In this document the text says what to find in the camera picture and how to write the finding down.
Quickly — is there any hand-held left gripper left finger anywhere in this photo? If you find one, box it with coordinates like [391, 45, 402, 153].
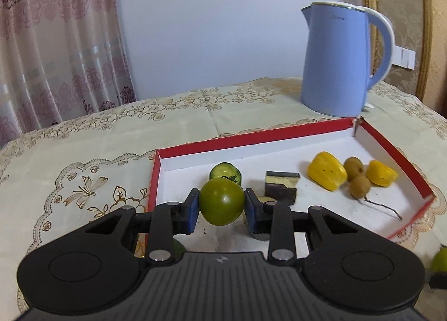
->
[84, 188, 201, 266]

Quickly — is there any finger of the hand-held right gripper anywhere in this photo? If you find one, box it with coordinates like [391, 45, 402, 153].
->
[429, 271, 447, 290]

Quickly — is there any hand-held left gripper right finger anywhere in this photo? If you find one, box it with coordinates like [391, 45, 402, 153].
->
[244, 187, 353, 267]

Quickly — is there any green tomato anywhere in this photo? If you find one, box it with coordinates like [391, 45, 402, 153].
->
[430, 244, 447, 274]
[199, 178, 246, 226]

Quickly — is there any large yellow pepper piece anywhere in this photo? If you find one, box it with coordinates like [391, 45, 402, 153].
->
[307, 151, 348, 192]

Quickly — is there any red and white tray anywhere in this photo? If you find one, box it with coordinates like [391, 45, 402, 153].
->
[147, 115, 436, 253]

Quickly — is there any square eggplant chunk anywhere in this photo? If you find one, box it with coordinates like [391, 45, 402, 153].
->
[266, 171, 301, 187]
[264, 184, 298, 207]

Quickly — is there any green cucumber slice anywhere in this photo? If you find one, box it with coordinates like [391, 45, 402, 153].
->
[171, 237, 187, 259]

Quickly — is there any green cucumber piece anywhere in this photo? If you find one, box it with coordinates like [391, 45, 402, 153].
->
[210, 162, 242, 185]

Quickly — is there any thin brown stem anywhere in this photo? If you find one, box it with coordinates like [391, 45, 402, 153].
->
[363, 197, 403, 220]

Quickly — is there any brown longan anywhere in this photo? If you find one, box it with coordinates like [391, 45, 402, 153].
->
[343, 157, 365, 182]
[350, 174, 372, 199]

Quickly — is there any cream floral tablecloth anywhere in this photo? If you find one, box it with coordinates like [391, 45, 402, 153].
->
[0, 76, 447, 315]

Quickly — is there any small yellow pepper piece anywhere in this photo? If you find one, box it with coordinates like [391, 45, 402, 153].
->
[365, 160, 399, 188]

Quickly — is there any blue electric kettle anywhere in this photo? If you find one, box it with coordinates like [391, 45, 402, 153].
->
[300, 1, 396, 118]

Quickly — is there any pink patterned curtain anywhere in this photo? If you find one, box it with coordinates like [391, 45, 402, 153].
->
[0, 0, 137, 148]

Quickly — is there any white wall switch panel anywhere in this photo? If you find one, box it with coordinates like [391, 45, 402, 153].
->
[394, 46, 417, 70]

